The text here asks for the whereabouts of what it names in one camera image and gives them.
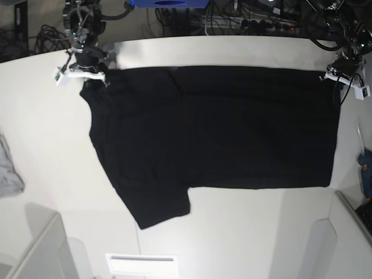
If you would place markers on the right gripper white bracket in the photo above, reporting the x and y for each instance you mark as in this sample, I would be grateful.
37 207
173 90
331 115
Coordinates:
90 64

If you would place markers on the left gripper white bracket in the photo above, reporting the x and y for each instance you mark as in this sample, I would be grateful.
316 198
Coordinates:
348 70

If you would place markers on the black T-shirt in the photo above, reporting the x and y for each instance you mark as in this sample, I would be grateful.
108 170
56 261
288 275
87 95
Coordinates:
160 131

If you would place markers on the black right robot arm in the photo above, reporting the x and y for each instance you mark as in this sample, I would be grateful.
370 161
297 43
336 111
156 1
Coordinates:
84 22

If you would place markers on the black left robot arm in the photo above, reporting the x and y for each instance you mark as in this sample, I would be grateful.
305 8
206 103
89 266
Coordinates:
351 22

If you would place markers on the blue box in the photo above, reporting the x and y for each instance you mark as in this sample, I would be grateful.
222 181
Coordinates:
169 3

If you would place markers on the blue glue gun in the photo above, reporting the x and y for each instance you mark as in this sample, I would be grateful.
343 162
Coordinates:
364 161

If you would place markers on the grey cloth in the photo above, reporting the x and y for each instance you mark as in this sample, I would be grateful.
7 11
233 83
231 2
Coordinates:
11 183

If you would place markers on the black keyboard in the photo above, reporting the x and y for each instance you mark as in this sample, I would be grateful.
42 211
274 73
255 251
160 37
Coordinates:
365 214

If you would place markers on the white tray front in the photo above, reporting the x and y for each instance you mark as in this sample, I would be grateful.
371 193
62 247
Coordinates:
143 265

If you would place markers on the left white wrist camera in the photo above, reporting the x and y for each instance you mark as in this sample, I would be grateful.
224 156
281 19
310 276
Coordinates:
361 92

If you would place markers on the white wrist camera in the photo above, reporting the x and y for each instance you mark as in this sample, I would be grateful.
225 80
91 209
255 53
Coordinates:
361 92
59 77

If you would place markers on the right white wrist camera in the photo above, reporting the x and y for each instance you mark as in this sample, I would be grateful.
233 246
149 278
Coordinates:
59 77

